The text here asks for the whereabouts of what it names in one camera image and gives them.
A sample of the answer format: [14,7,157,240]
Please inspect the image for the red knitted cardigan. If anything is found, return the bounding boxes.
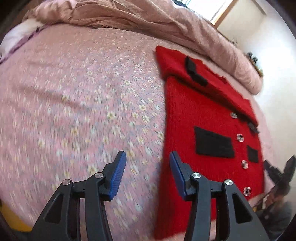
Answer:
[154,46,264,240]

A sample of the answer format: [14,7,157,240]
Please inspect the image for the wooden side cabinet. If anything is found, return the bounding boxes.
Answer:
[245,55,264,78]

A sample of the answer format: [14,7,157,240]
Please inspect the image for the dark items on cabinet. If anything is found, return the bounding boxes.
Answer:
[246,52,258,65]

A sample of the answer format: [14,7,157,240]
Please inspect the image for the wooden framed window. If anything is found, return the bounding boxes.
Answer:
[184,0,238,28]

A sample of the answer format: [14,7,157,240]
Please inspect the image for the pink crumpled duvet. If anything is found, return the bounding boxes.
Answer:
[24,0,263,95]

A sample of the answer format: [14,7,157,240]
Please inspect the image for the white lilac pillow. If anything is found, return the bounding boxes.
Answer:
[1,19,45,63]

